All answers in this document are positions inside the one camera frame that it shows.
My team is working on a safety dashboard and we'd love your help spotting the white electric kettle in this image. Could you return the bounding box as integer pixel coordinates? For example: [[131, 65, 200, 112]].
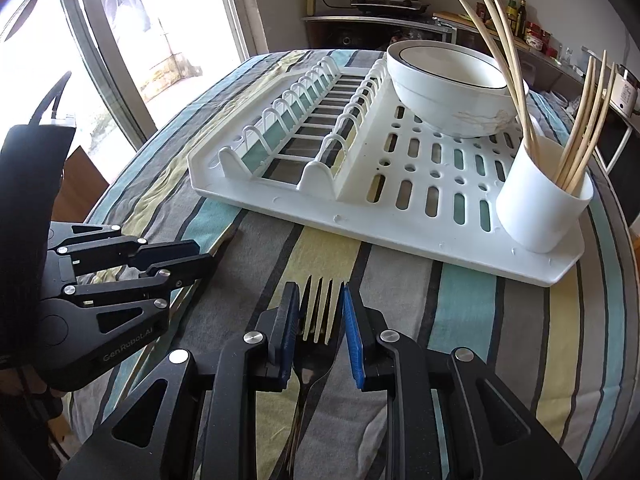
[[611, 65, 639, 118]]

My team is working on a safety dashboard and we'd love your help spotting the wooden chopstick nine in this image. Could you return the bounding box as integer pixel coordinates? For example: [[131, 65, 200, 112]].
[[484, 0, 530, 157]]

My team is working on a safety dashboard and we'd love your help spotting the wooden chopstick one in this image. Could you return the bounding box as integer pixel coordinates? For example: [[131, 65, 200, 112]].
[[458, 0, 522, 126]]

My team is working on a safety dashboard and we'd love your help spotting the wooden chopstick six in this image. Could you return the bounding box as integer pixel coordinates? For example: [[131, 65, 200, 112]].
[[570, 64, 617, 194]]

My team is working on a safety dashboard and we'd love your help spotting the striped tablecloth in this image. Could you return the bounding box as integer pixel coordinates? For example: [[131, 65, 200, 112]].
[[69, 49, 634, 480]]

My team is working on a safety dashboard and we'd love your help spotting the wooden chopstick five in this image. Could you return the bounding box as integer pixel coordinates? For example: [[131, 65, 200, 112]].
[[494, 0, 539, 164]]

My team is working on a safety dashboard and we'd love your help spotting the white plastic dish rack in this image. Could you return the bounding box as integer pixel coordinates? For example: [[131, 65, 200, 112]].
[[188, 57, 585, 287]]

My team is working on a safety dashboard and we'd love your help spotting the metal kitchen shelf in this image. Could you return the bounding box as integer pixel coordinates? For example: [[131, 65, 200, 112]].
[[303, 8, 639, 170]]

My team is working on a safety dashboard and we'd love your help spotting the wooden chair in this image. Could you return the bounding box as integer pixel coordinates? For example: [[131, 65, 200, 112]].
[[52, 146, 108, 222]]

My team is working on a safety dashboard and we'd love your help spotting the white utensil cup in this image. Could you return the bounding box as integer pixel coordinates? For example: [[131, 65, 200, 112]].
[[496, 136, 593, 254]]

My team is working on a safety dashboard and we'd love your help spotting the small white inner bowl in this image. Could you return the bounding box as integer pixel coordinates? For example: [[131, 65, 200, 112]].
[[399, 46, 506, 89]]

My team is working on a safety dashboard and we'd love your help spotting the dark sauce bottle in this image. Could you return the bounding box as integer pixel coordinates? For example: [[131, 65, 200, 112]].
[[516, 0, 526, 39]]

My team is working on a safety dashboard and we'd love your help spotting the large white bowl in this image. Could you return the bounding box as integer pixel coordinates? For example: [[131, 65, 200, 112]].
[[386, 40, 516, 138]]

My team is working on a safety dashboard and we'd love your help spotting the metal fork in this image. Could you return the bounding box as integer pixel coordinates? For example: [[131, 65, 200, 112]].
[[284, 276, 342, 479]]

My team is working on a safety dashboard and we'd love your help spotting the wooden chopstick seven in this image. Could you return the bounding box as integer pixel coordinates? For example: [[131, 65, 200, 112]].
[[562, 50, 608, 193]]

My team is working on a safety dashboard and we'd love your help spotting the wooden chopstick eight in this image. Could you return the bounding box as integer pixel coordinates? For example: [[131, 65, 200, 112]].
[[554, 56, 596, 188]]

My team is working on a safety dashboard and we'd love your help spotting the green sauce bottle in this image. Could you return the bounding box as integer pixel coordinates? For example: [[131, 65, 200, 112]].
[[506, 0, 518, 30]]

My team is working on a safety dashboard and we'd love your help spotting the induction cooktop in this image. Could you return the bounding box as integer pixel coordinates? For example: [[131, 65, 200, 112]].
[[350, 0, 430, 15]]

